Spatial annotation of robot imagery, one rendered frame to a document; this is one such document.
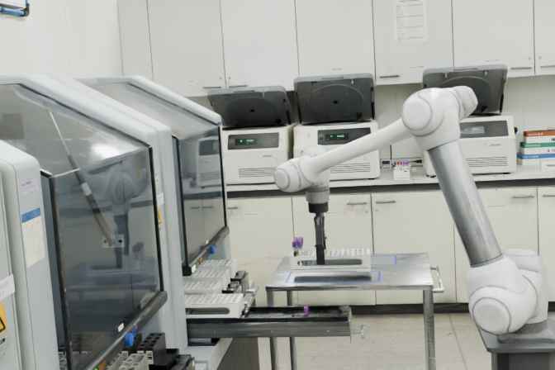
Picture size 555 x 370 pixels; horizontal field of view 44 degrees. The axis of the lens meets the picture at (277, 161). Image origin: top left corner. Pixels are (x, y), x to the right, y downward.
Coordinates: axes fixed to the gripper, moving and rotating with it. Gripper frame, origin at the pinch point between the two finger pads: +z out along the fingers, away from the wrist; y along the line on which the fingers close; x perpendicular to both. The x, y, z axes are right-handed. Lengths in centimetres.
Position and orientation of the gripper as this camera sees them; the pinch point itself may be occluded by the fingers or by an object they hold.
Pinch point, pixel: (321, 254)
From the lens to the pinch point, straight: 263.4
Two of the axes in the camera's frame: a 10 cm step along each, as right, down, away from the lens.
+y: 1.2, -1.1, 9.9
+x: -9.9, 0.6, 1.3
